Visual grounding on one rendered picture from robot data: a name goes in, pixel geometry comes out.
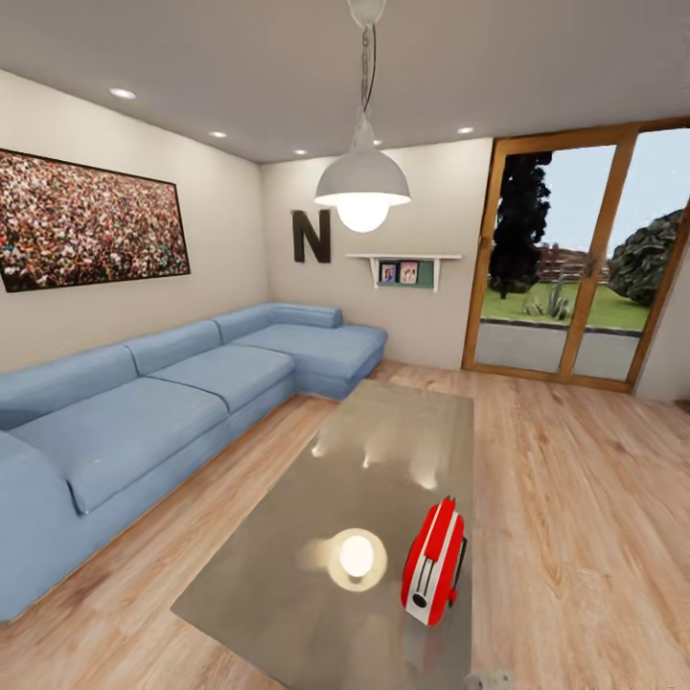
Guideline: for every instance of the coffee table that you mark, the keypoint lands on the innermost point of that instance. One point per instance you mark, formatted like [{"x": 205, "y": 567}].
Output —
[{"x": 308, "y": 589}]

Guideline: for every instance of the room light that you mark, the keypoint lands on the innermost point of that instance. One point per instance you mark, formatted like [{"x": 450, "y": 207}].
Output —
[{"x": 363, "y": 169}]

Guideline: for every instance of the door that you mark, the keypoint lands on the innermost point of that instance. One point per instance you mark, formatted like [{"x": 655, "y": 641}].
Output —
[{"x": 582, "y": 234}]

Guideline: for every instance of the sofa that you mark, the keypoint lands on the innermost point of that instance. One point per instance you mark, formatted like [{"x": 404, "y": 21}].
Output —
[{"x": 90, "y": 443}]

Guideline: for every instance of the radio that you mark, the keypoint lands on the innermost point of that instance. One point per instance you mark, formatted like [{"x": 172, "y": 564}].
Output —
[{"x": 427, "y": 580}]

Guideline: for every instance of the picture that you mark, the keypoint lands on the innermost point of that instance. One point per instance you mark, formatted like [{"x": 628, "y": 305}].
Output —
[
  {"x": 65, "y": 224},
  {"x": 389, "y": 272},
  {"x": 408, "y": 271}
]

